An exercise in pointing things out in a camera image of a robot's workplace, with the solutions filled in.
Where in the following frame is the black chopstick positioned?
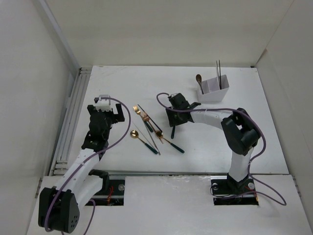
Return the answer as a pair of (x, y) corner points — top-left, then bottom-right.
(218, 60), (222, 90)
(137, 104), (163, 132)

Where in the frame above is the brown wooden spoon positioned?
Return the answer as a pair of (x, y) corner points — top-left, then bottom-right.
(196, 74), (204, 94)

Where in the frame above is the gold fork dark green handle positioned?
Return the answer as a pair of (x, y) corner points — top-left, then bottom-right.
(171, 126), (176, 139)

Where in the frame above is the small gold spoon green handle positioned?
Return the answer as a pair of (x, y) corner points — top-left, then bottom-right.
(156, 130), (185, 154)

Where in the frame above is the silver metal chopstick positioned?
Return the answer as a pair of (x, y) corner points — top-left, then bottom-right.
(216, 60), (221, 89)

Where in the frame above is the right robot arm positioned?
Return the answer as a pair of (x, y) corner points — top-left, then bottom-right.
(166, 93), (264, 197)

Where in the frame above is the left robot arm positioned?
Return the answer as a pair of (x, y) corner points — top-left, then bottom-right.
(38, 98), (128, 235)

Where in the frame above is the rose gold fork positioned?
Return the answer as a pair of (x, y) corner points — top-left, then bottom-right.
(143, 112), (163, 144)

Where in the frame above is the lilac utensil container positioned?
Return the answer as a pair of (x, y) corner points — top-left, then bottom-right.
(197, 75), (229, 103)

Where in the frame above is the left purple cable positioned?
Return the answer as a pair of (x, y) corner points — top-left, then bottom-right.
(44, 96), (132, 235)

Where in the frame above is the purple cable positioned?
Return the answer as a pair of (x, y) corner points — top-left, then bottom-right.
(44, 96), (132, 235)
(156, 92), (287, 206)

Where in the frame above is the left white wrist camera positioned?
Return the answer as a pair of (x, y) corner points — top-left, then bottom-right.
(94, 94), (112, 112)

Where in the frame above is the aluminium frame rail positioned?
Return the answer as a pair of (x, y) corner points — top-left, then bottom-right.
(47, 67), (91, 176)

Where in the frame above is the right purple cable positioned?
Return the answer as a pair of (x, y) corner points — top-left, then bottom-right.
(156, 92), (287, 206)

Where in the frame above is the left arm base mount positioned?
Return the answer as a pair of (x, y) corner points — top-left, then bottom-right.
(76, 169), (126, 208)

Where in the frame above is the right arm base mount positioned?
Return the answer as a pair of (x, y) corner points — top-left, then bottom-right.
(210, 178), (259, 206)

